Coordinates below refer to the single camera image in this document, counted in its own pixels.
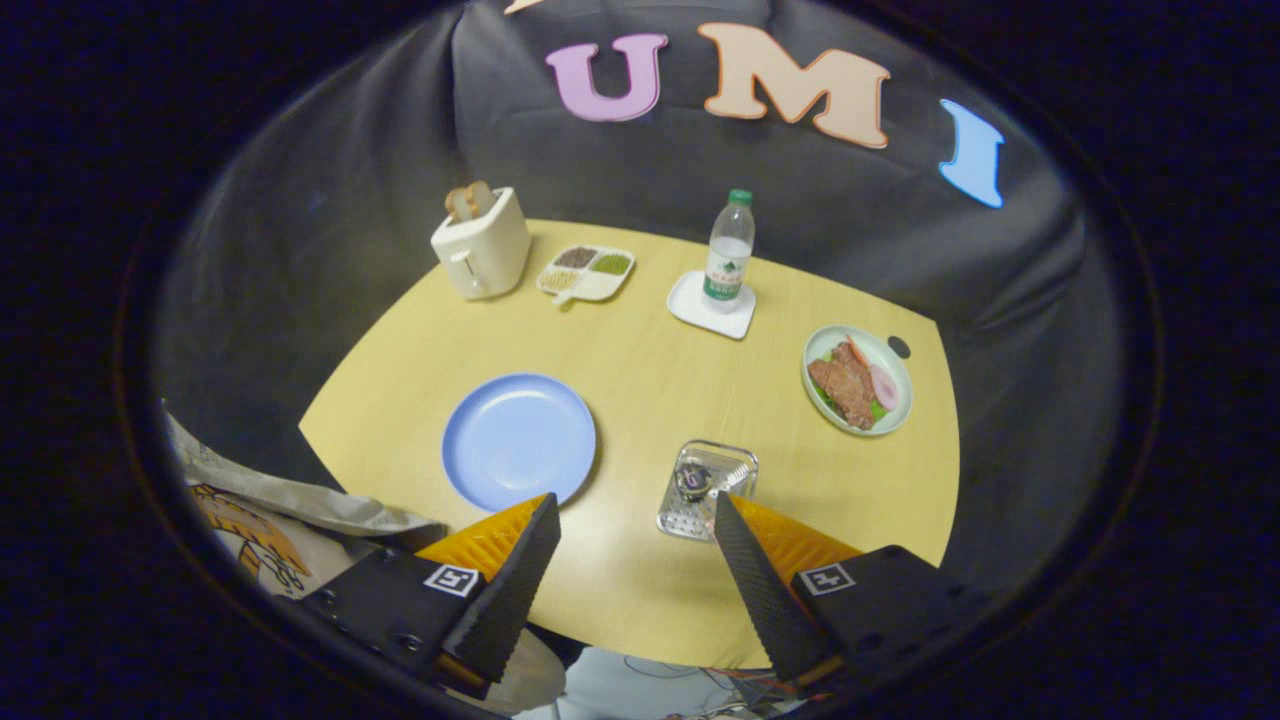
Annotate blue round plate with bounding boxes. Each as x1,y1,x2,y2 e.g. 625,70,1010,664
441,373,598,514

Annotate white divided dish with beans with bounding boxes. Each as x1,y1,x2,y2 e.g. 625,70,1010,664
536,245,637,306

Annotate cream toaster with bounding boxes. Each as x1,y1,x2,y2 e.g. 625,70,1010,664
431,187,532,301

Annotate black backdrop cloth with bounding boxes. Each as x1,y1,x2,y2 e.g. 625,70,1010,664
150,0,1131,601

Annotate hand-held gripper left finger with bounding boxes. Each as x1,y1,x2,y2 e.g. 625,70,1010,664
300,492,563,701

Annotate clear water bottle green cap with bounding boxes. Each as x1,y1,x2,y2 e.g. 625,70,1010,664
702,189,756,314

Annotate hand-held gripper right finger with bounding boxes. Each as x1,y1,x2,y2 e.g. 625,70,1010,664
712,490,991,689

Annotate white square coaster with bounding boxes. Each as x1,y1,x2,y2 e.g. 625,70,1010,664
667,270,757,341

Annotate clear cutlery holder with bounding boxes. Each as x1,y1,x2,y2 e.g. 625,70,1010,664
656,440,760,543

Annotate pale green plate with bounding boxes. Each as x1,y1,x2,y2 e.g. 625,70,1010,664
801,324,914,437

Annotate tiger print white cloth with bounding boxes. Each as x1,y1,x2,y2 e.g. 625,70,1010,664
188,484,356,601

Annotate brown meat slice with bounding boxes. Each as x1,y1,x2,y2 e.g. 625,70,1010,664
808,342,876,431

